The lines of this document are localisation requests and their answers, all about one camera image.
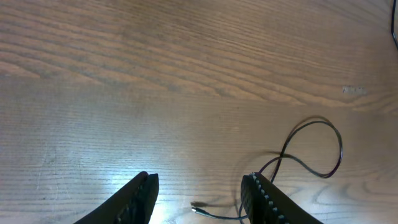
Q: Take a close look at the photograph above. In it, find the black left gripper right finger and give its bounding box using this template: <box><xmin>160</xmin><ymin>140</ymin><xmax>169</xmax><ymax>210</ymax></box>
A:
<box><xmin>241</xmin><ymin>172</ymin><xmax>322</xmax><ymax>224</ymax></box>

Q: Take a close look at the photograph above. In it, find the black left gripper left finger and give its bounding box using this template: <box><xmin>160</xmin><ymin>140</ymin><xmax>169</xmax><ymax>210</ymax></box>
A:
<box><xmin>75</xmin><ymin>171</ymin><xmax>159</xmax><ymax>224</ymax></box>

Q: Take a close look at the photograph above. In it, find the thin black usb cable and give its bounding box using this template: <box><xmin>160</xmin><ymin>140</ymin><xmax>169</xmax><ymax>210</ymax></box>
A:
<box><xmin>390</xmin><ymin>0</ymin><xmax>398</xmax><ymax>50</ymax></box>

